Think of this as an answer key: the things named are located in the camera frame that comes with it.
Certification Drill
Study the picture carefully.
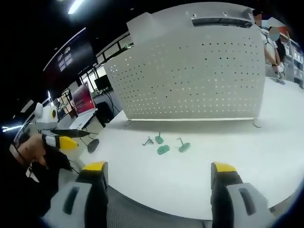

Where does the ceiling light strip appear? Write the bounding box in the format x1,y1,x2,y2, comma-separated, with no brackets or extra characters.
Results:
67,0,86,14

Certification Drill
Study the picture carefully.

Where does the green mounting plate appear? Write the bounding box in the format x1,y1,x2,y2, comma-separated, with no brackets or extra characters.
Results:
156,145,171,155
178,142,191,153
155,131,166,144

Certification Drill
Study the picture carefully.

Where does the storage shelving rack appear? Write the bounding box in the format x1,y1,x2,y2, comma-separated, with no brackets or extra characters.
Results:
284,30,304,89

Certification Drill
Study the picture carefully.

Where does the white perforated pegboard panel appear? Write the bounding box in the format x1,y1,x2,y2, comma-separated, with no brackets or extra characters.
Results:
104,7,266,128

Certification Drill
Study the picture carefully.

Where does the black cable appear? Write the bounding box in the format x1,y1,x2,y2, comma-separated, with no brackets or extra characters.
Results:
60,152,83,175

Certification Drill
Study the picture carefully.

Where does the black computer tower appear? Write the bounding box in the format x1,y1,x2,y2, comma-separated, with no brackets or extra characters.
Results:
95,101,115,128

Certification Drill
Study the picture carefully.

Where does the black computer monitor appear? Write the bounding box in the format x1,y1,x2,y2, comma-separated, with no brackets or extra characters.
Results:
94,74,113,93

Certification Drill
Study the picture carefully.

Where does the black oval object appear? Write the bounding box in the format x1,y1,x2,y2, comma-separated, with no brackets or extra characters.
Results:
87,138,100,153

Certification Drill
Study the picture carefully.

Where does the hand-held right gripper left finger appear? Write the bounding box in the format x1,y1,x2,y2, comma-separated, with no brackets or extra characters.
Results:
44,161,109,228

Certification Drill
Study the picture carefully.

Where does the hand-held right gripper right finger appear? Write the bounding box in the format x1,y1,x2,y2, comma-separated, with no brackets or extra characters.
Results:
210,161,276,228

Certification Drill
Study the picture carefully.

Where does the person's black clothing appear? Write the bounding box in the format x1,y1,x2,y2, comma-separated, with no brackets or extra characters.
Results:
0,147,73,216

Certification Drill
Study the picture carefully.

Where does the person's left hand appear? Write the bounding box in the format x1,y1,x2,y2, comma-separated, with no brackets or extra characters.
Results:
18,134,49,171

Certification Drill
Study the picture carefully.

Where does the red display screen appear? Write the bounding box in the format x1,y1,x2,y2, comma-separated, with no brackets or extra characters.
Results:
72,82,96,115

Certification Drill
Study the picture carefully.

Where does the black pointed bar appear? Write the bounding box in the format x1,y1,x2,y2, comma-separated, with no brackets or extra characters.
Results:
50,128,91,139

